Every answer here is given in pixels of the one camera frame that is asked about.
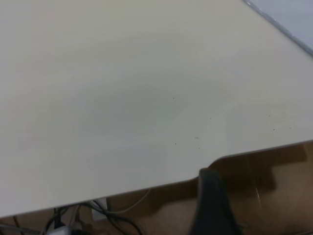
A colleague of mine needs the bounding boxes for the white wall socket box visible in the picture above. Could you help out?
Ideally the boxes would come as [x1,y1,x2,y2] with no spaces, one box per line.
[91,198,109,220]

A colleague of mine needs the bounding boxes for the black cable under table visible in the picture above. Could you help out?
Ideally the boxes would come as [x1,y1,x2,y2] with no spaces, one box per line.
[92,203,144,235]

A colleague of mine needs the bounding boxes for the grey cable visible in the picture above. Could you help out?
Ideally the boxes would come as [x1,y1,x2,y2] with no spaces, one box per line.
[105,188,150,217]

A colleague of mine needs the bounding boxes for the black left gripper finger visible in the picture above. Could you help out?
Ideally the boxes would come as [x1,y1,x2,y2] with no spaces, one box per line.
[190,168,246,235]

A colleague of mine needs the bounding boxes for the white power adapter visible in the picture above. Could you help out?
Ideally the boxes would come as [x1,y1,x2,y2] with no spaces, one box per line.
[45,224,72,235]

